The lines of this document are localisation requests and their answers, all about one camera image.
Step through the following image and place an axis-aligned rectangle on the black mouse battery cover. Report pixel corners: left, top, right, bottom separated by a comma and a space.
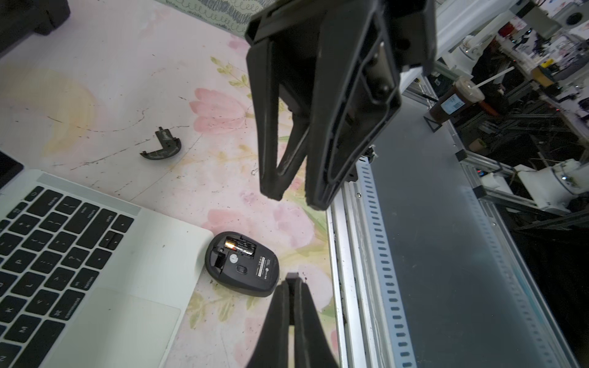
140, 127, 182, 161

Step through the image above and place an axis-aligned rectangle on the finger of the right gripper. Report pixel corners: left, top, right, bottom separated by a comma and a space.
305, 4, 400, 211
245, 36, 323, 202

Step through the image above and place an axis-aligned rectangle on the floral pink table mat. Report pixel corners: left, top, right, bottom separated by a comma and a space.
0, 0, 351, 368

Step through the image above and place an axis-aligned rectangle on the black plastic tool case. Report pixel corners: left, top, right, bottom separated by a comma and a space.
1, 0, 71, 56

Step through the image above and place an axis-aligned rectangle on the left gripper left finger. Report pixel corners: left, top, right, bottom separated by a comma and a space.
247, 281, 291, 368

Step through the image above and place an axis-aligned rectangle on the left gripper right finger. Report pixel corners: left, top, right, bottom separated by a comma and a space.
286, 273, 338, 368

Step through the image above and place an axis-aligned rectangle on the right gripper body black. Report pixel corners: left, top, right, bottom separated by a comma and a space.
245, 1, 437, 76

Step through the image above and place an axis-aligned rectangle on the aluminium mounting rail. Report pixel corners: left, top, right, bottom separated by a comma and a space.
328, 153, 578, 367

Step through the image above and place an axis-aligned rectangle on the black wireless mouse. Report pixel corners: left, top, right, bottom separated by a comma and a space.
205, 232, 280, 297

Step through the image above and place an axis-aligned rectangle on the silver laptop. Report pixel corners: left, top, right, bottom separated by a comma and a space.
1, 155, 213, 367

